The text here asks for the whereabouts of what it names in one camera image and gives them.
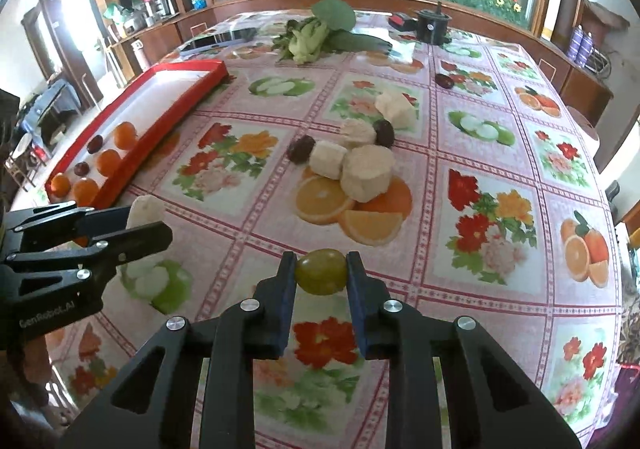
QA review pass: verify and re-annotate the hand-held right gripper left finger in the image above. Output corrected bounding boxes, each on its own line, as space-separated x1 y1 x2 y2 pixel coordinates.
60 251 299 449

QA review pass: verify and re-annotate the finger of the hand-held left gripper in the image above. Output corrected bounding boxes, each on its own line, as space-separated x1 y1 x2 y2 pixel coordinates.
0 201 132 250
0 221 174 302

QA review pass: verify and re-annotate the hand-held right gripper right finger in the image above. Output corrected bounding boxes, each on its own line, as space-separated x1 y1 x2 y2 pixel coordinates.
346 251 583 449

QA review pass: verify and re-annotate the green grape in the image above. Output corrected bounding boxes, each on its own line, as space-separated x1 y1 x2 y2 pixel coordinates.
295 249 347 295

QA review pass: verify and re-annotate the red rimmed white tray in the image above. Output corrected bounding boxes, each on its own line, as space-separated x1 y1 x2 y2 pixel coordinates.
44 60 230 210

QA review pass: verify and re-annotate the floral printed tablecloth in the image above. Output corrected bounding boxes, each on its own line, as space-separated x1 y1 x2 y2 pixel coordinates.
10 9 626 449

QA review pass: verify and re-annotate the smartphone with blue case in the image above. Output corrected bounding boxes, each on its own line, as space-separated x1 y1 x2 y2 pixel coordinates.
179 28 258 54

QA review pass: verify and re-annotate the green leafy vegetable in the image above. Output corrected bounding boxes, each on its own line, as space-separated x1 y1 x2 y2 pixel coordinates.
272 0 393 66

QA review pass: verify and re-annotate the black round container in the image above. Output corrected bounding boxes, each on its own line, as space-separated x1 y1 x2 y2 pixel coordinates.
414 1 452 44

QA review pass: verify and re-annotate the purple spray can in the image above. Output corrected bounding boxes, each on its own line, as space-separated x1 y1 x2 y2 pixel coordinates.
567 25 583 62
577 31 595 66

